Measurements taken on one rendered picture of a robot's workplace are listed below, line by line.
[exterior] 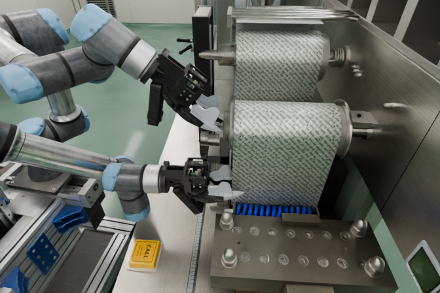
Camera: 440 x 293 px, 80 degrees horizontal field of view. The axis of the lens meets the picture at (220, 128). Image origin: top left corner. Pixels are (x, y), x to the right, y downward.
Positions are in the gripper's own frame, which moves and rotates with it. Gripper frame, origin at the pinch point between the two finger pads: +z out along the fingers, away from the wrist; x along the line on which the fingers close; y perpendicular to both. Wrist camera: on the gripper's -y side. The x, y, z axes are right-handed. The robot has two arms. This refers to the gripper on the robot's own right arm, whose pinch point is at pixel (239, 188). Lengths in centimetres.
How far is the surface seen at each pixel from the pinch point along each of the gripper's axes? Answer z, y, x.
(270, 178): 7.7, 4.3, -0.3
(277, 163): 8.8, 9.7, -0.2
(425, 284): 29.8, 8.6, -25.5
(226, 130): -3.6, 17.0, 2.6
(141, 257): -25.9, -16.5, -11.7
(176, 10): -135, -77, 556
